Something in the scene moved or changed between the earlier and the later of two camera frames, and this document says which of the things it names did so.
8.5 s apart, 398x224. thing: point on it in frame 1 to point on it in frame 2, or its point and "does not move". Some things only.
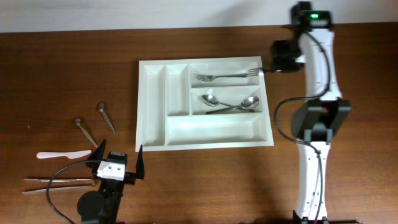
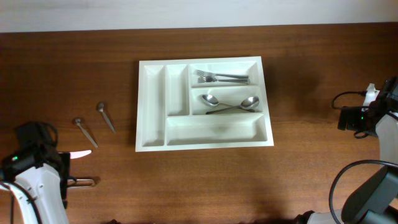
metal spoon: x=249 y=102 does not move
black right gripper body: x=282 y=53 to x=356 y=120
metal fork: x=257 y=71 to x=204 y=73
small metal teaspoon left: x=77 y=122 does not move
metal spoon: x=212 y=100 does not move
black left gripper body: x=112 y=184 to x=68 y=162
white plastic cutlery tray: x=201 y=103 does not move
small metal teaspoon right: x=101 y=108 does not move
